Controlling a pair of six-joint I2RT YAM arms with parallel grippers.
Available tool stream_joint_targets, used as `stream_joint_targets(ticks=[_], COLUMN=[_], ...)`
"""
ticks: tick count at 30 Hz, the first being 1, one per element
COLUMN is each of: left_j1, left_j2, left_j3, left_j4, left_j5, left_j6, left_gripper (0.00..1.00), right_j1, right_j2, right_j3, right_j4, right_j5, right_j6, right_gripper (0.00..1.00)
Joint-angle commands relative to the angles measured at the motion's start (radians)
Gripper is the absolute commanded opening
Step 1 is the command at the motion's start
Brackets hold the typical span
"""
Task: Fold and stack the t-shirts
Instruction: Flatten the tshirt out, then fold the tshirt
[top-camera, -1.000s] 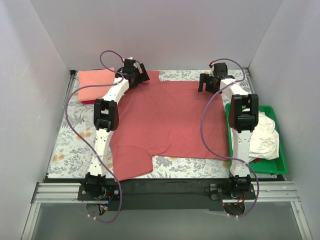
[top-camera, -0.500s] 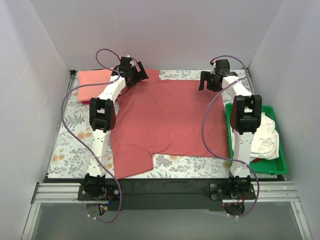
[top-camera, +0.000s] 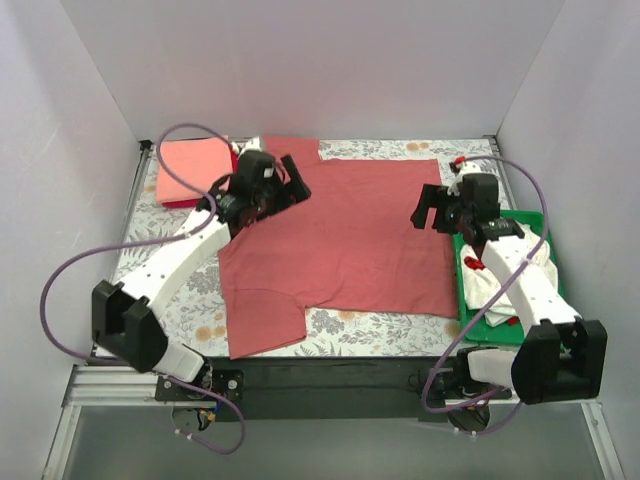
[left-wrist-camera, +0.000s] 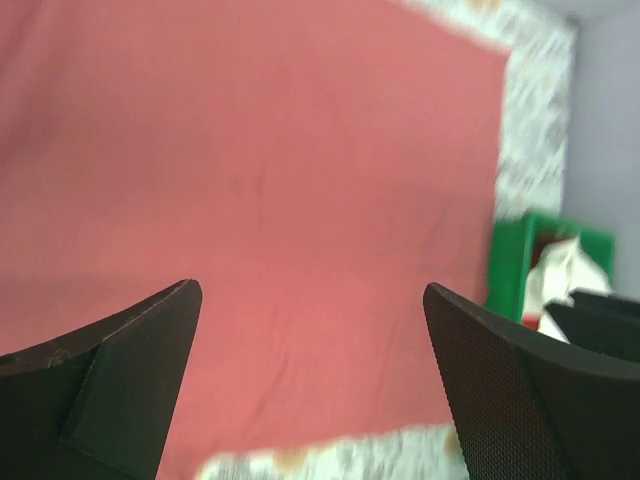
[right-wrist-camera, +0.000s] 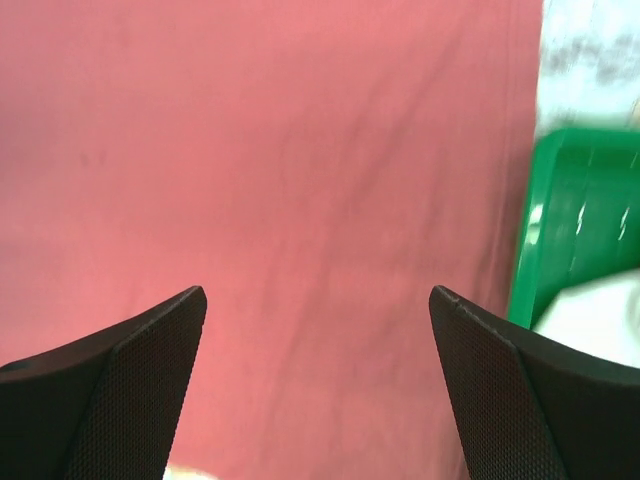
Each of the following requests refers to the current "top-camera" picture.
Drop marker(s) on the white t shirt red print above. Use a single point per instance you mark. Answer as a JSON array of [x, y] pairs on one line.
[[513, 276]]

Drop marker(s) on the dusty rose t shirt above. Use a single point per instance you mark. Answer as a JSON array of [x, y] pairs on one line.
[[350, 246]]

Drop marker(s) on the folded salmon pink t shirt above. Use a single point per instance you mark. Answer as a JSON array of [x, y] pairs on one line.
[[190, 170]]

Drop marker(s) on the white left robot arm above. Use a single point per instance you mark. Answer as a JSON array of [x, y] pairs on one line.
[[126, 314]]

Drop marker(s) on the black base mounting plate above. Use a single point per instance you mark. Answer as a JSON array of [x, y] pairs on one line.
[[275, 388]]

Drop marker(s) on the green plastic tray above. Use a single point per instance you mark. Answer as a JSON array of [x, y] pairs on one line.
[[520, 217]]

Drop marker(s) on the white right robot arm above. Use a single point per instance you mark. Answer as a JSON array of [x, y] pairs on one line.
[[562, 355]]

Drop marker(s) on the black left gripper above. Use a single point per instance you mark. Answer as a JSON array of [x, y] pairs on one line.
[[291, 185]]

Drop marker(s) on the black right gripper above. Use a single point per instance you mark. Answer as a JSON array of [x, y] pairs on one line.
[[431, 206]]

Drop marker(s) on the folded crimson red t shirt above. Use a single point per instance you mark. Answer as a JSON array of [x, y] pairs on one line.
[[177, 204]]

